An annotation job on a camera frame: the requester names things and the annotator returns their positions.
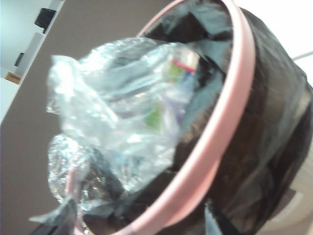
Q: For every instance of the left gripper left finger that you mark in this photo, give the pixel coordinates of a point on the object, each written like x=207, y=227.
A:
x=58, y=220

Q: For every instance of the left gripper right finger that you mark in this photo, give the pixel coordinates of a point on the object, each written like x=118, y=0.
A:
x=217, y=222

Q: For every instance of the clear plastic bag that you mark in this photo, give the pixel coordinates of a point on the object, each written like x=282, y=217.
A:
x=110, y=110

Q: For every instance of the black garbage bag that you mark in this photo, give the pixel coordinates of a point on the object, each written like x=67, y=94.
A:
x=269, y=110

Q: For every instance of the black office chair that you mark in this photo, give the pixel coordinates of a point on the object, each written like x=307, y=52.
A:
x=19, y=60
x=46, y=19

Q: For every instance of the white desk partition panel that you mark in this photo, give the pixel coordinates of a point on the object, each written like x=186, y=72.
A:
x=33, y=51

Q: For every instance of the brown desk partition panel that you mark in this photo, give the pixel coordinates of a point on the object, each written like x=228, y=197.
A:
x=85, y=24

